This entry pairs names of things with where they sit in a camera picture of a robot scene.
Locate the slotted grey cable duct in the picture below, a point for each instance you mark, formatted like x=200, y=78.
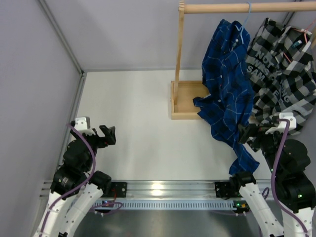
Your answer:
x=216, y=204

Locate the aluminium mounting rail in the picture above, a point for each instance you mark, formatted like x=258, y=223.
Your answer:
x=170, y=189

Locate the pink wire hanger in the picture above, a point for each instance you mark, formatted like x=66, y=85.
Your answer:
x=305, y=35

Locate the aluminium frame post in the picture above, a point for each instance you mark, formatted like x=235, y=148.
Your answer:
x=61, y=37

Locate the wooden clothes rack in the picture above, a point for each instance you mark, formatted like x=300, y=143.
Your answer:
x=184, y=91

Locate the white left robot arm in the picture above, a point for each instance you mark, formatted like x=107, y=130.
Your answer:
x=76, y=184

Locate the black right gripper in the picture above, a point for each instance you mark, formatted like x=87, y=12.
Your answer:
x=252, y=130

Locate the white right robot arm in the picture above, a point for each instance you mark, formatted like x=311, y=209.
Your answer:
x=286, y=208

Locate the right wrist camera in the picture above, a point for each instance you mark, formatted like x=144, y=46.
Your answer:
x=281, y=122

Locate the light blue wire hanger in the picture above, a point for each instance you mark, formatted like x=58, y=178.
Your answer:
x=243, y=22

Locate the blue plaid shirt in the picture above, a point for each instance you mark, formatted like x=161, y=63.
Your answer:
x=229, y=102

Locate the black white checkered shirt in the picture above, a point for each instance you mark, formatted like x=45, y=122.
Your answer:
x=283, y=79

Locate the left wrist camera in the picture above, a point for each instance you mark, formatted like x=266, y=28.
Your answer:
x=82, y=123

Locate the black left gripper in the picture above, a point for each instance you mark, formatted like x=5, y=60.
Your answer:
x=109, y=138

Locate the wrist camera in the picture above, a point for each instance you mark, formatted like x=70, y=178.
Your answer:
x=281, y=122
x=82, y=123

